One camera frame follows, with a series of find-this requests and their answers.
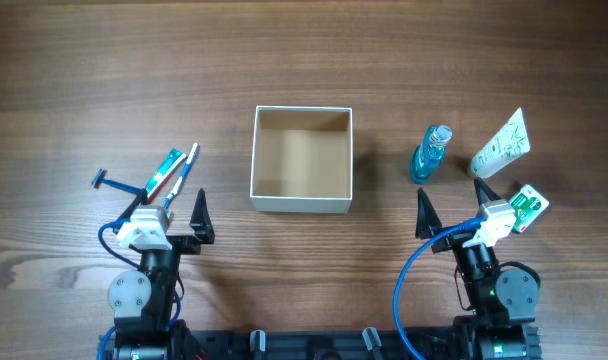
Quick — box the blue cable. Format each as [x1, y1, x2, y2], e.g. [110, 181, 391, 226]
[392, 215, 488, 360]
[96, 217, 183, 360]

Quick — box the toothpaste tube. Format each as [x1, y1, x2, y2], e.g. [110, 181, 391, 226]
[145, 148, 187, 203]

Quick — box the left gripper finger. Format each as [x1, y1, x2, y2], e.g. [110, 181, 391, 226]
[118, 188, 148, 220]
[189, 188, 215, 244]

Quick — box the blue mouthwash bottle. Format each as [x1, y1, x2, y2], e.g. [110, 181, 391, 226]
[410, 125, 453, 184]

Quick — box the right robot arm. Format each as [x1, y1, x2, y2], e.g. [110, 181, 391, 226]
[405, 177, 543, 360]

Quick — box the open white cardboard box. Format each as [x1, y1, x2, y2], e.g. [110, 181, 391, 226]
[249, 105, 354, 214]

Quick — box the blue disposable razor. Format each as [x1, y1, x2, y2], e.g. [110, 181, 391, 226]
[90, 168, 140, 195]

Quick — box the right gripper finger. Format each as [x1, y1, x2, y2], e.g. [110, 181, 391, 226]
[474, 177, 501, 205]
[415, 187, 443, 239]

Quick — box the right blue cable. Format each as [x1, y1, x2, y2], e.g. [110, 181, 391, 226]
[392, 215, 488, 360]

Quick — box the white lotion tube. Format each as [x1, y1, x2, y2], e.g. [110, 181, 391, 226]
[467, 108, 530, 179]

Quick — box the blue white toothbrush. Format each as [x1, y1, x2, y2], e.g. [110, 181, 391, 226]
[163, 143, 200, 209]

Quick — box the green soap bar pack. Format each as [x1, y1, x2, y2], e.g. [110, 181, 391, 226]
[509, 184, 550, 233]

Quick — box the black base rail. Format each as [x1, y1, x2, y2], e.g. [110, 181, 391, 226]
[97, 326, 541, 360]

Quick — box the left blue cable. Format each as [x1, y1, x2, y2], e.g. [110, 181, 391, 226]
[96, 217, 183, 360]

